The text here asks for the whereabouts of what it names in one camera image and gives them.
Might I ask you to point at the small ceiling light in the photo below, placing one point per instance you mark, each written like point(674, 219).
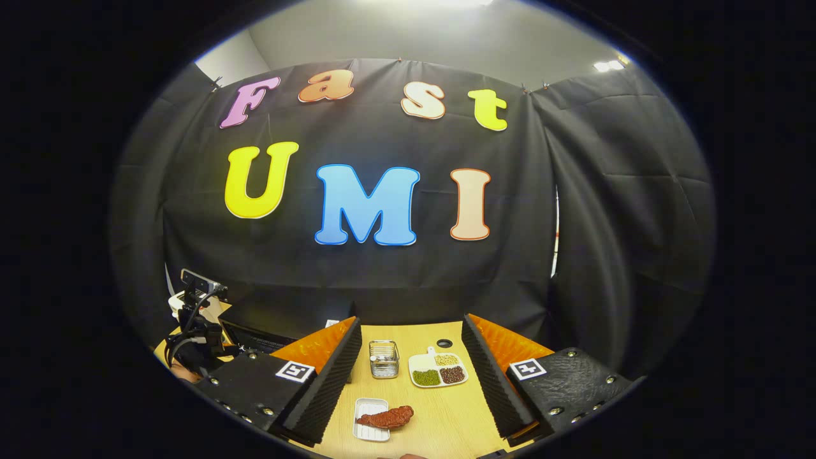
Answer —
point(609, 65)

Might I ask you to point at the white divided plate of beans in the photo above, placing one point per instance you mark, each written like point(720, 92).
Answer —
point(438, 370)

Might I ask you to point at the black backdrop cloth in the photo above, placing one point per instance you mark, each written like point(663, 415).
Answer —
point(382, 280)

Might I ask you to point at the white rectangular dish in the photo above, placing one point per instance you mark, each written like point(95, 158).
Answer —
point(370, 405)

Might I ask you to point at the large ceiling light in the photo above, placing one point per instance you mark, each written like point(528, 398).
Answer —
point(465, 2)

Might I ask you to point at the black electric oven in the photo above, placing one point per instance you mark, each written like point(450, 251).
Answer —
point(287, 312)

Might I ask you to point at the red-brown grilled meat piece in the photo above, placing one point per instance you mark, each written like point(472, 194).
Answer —
point(389, 417)

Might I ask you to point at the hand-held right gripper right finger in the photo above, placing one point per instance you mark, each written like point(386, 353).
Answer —
point(494, 382)

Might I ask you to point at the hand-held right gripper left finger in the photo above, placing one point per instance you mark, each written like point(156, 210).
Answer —
point(331, 382)

